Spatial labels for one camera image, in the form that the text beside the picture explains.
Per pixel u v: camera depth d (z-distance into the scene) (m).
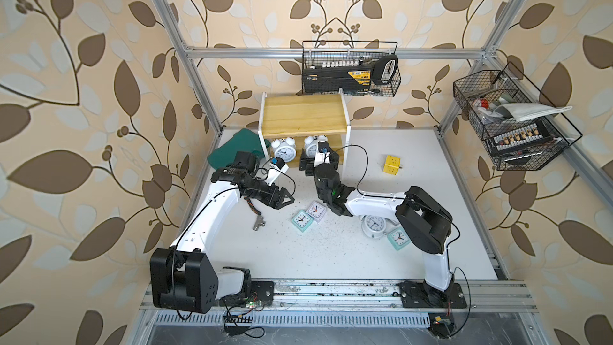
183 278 0.40
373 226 0.85
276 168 0.72
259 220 0.89
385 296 0.75
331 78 0.83
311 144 0.82
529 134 0.66
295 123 0.77
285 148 0.84
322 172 0.66
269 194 0.69
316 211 0.91
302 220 0.89
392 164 1.01
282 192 0.70
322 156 0.71
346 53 0.89
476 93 0.85
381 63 0.83
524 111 0.63
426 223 0.50
